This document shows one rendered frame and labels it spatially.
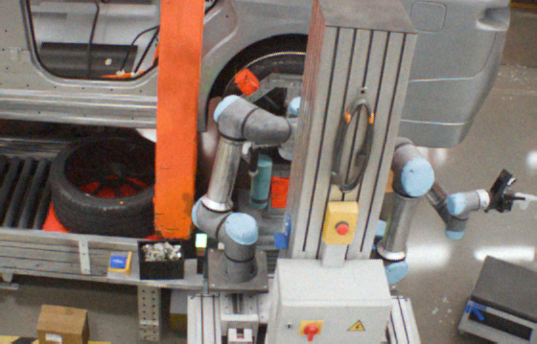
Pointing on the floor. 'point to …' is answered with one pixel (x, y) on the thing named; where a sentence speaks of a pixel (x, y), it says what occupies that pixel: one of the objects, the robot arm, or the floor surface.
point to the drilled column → (150, 312)
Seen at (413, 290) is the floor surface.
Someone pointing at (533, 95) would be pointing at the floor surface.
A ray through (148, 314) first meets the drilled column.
